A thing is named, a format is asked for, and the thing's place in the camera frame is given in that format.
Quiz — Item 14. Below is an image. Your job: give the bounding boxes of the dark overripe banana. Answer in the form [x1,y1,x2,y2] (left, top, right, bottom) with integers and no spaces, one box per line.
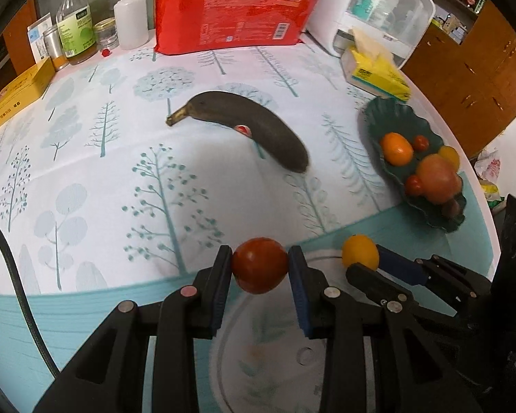
[166,90,310,174]

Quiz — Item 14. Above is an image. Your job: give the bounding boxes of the white squeeze bottle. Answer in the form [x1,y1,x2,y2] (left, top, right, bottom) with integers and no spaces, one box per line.
[87,0,151,51]

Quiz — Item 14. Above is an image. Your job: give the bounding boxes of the brown wooden cabinet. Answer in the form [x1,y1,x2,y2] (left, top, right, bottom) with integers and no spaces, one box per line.
[400,0,516,161]

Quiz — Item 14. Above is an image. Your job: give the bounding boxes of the silver metal can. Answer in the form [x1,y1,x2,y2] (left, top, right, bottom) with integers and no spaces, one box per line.
[42,25,70,72]

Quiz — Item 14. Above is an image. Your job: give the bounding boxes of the white and blue carton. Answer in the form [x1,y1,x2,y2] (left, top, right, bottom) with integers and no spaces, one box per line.
[26,13,54,63]

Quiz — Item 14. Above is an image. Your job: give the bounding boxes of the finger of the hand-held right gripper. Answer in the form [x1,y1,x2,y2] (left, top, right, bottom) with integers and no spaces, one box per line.
[346,263,419,310]
[375,244,492,308]

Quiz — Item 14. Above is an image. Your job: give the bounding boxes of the orange wooden furniture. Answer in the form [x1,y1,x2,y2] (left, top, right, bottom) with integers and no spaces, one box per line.
[2,0,40,75]

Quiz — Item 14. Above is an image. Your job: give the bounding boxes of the red apple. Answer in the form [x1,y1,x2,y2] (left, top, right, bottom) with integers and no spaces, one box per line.
[416,154,462,205]

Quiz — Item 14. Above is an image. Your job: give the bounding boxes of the yellow tissue pack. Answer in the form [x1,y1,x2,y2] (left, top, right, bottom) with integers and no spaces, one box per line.
[340,28,414,102]

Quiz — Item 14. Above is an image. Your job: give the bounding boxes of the small glass jar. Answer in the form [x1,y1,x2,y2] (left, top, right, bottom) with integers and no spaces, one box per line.
[93,17,120,51]

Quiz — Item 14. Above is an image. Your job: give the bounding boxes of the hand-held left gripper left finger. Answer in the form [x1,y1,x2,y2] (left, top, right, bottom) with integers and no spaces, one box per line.
[32,245,234,413]

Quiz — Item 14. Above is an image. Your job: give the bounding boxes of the small clear bottle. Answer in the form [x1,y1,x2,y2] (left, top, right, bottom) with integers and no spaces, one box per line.
[370,0,399,27]

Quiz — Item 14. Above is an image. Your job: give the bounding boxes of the white teal small bottle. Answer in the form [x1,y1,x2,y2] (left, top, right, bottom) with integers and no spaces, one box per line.
[348,0,384,20]

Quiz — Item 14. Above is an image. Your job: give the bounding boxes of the white storage box clear lid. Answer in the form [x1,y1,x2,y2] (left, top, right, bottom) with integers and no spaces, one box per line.
[305,0,436,63]

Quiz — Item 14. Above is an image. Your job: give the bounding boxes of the black cable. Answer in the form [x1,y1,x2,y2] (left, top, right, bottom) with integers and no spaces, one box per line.
[0,210,61,377]

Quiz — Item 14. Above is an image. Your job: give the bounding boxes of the red paper cup pack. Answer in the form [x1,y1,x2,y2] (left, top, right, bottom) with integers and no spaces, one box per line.
[153,0,321,56]

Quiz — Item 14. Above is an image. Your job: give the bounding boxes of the large yellow orange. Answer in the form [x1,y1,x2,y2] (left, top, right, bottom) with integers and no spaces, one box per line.
[438,146,461,172]

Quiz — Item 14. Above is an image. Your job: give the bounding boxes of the small yellow citrus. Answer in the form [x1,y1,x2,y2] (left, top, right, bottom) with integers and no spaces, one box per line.
[342,234,380,271]

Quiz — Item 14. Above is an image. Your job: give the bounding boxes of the dark red small fruit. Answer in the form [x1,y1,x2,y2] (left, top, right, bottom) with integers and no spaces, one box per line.
[441,198,464,220]

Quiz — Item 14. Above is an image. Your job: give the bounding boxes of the orange mandarin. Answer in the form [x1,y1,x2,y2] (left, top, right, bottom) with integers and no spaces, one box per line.
[379,133,414,167]

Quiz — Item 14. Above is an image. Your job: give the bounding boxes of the glass bottle green label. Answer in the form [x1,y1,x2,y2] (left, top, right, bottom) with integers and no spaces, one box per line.
[55,0,100,65]

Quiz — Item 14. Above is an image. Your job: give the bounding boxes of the red tomato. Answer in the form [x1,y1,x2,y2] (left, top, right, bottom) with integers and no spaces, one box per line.
[232,237,289,294]

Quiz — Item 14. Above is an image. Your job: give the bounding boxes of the yellow cardboard box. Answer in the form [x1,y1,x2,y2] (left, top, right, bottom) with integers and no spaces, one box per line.
[0,57,56,131]

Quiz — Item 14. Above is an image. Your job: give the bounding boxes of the white plastic bag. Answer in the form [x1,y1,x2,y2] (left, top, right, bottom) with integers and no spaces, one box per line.
[474,147,507,202]

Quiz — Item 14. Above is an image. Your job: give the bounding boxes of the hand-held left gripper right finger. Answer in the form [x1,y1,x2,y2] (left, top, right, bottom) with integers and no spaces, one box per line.
[287,245,484,413]

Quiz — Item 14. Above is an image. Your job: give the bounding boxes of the dark green scalloped plate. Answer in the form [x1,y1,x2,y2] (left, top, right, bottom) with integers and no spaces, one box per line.
[361,96,469,233]

